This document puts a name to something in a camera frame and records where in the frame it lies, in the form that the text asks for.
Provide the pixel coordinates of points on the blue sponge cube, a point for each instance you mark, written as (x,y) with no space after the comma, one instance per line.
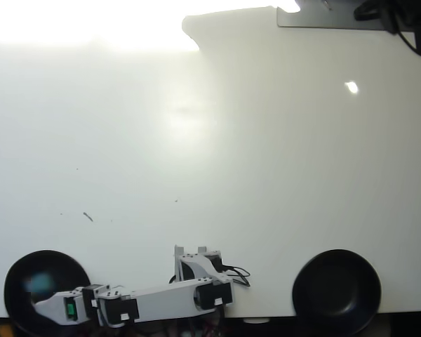
(40,282)

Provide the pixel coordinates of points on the black round bowl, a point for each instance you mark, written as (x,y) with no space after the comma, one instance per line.
(337,295)
(19,305)

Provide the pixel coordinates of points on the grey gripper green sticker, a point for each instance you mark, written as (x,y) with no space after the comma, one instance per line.
(80,309)

